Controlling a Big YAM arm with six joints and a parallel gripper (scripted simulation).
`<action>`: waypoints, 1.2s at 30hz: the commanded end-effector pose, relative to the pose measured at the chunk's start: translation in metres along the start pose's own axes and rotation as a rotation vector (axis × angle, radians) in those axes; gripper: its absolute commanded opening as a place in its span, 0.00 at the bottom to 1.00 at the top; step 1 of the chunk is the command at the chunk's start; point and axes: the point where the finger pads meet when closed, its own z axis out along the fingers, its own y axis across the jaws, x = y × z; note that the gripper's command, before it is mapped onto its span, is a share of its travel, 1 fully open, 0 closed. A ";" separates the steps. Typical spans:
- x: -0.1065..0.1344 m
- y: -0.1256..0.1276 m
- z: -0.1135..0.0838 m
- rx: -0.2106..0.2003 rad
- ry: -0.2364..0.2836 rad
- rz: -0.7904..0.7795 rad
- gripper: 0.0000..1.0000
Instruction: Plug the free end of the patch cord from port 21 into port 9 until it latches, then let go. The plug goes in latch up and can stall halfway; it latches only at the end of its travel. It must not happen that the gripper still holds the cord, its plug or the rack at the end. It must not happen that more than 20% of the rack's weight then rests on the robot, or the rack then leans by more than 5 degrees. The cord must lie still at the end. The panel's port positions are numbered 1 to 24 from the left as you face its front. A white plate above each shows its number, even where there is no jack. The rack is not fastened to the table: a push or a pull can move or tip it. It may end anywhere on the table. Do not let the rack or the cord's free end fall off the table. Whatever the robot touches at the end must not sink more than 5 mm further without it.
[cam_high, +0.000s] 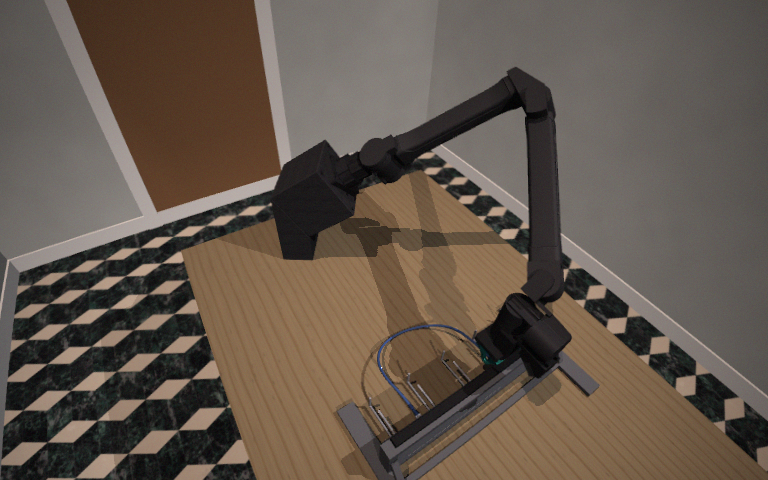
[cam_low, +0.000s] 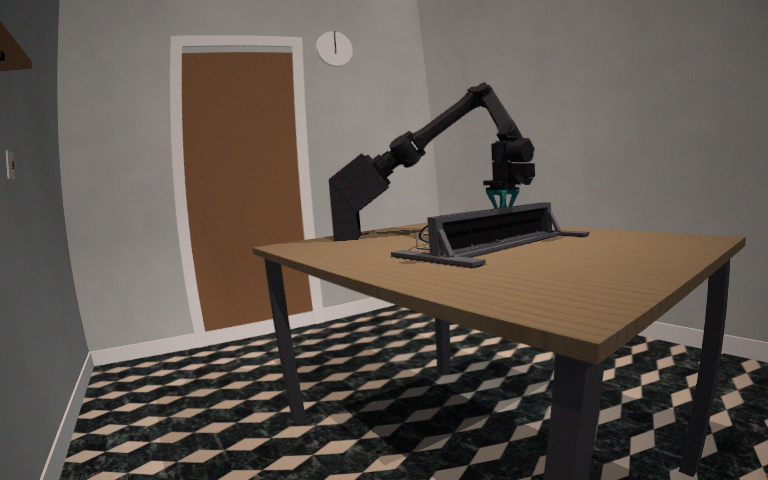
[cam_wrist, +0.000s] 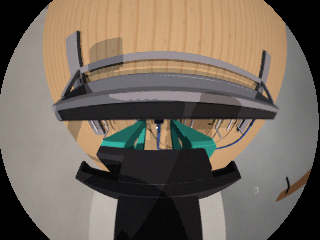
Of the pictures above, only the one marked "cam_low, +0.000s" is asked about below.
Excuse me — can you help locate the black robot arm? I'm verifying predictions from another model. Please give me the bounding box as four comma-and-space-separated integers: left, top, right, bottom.
366, 82, 535, 185

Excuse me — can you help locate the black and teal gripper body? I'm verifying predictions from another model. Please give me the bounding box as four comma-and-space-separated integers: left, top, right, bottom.
483, 161, 521, 190

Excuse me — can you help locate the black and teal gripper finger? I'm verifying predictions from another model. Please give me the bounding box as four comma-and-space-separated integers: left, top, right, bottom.
486, 190, 507, 208
504, 189, 519, 207

